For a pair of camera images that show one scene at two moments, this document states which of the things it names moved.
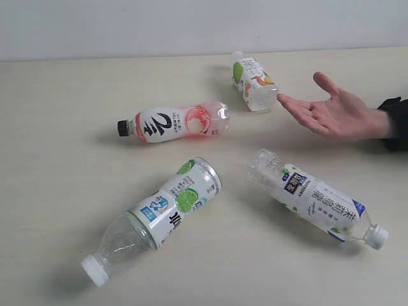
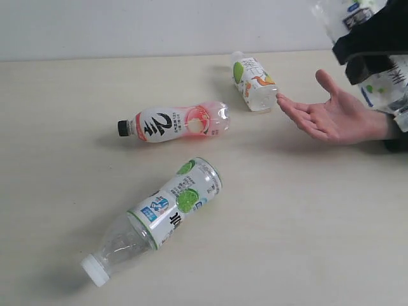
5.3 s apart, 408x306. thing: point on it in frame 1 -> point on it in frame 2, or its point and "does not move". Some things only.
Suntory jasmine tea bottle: x=320 y=204 -> x=388 y=94
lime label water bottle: x=143 y=229 does not move
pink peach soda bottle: x=161 y=123 does not move
